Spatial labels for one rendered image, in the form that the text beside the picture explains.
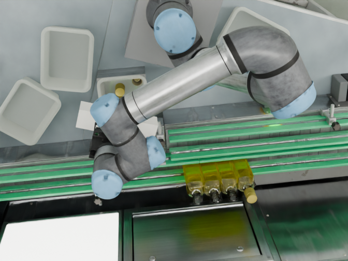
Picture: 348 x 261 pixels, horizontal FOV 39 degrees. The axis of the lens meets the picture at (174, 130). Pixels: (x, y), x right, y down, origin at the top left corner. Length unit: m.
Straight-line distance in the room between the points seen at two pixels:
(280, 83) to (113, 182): 0.46
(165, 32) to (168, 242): 0.69
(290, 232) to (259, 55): 0.84
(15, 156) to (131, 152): 0.81
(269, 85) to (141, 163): 0.36
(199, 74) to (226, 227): 0.75
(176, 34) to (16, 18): 0.61
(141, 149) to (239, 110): 0.74
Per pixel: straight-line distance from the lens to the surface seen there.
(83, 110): 1.49
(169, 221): 1.77
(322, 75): 1.97
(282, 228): 1.79
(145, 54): 1.69
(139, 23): 1.66
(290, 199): 1.93
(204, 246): 1.66
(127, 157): 1.20
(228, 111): 1.84
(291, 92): 1.14
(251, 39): 1.10
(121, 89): 1.78
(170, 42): 1.44
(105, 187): 1.22
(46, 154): 1.89
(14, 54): 1.84
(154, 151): 1.19
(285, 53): 1.11
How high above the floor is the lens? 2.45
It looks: 61 degrees down
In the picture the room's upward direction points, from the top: 170 degrees clockwise
